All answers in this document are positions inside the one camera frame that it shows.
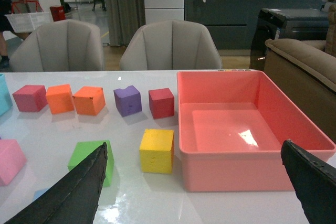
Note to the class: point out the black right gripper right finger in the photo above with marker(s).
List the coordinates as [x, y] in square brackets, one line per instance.
[313, 181]

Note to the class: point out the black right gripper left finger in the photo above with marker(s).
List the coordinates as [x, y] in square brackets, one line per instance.
[74, 198]

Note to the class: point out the light blue foam block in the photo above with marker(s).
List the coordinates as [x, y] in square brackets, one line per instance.
[38, 193]

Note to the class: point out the green foam block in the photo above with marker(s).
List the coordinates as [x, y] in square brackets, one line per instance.
[83, 149]

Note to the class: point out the pink foam block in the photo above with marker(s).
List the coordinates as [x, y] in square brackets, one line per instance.
[13, 160]

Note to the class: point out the yellow foam block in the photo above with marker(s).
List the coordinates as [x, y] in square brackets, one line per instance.
[157, 151]

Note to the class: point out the orange foam block right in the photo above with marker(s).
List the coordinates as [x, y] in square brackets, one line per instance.
[89, 100]

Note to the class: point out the orange foam block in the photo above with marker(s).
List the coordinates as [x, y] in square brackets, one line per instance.
[60, 99]
[89, 100]

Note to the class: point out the pink plastic bin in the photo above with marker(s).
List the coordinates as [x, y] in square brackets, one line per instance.
[232, 125]

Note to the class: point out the orange foam block left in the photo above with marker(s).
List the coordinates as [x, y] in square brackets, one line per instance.
[60, 99]

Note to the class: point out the magenta foam block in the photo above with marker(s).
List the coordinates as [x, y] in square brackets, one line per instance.
[30, 98]

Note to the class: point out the beige sofa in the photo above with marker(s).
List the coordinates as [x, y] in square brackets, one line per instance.
[305, 72]

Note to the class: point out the purple foam block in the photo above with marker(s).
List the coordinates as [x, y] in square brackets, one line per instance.
[128, 100]

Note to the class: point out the teal plastic bin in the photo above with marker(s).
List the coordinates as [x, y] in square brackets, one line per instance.
[5, 98]

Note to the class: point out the red foam block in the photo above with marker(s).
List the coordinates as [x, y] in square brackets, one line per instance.
[161, 102]

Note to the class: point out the grey chair left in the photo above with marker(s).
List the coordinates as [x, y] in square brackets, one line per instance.
[66, 45]

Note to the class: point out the grey chair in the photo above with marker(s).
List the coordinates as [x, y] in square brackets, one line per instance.
[66, 45]
[171, 45]

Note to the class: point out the black appliance box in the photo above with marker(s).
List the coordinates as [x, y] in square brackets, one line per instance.
[300, 24]

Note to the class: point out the grey chair right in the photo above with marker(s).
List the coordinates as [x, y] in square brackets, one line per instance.
[171, 45]

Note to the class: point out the dark grey counter cabinet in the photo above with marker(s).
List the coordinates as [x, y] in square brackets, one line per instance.
[232, 23]

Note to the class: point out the white plastic basket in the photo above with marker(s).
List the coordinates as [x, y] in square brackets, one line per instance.
[27, 22]

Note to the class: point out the grey curtain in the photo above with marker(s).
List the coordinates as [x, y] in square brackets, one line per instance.
[124, 19]

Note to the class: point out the person in background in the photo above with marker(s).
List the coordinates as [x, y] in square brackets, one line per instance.
[6, 8]

